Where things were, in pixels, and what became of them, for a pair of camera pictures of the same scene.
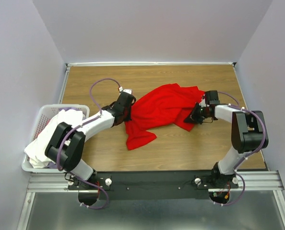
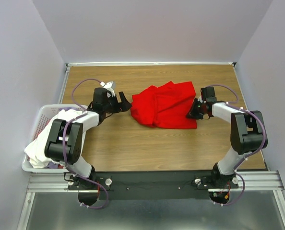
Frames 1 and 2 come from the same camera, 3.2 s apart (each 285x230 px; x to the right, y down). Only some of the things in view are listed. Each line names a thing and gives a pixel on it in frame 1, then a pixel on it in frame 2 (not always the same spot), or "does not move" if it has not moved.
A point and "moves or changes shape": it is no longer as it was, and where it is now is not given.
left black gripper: x=128 y=118 to x=124 y=106
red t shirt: x=170 y=104 moves or changes shape
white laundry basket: x=46 y=111 does not move
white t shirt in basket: x=36 y=150 does not move
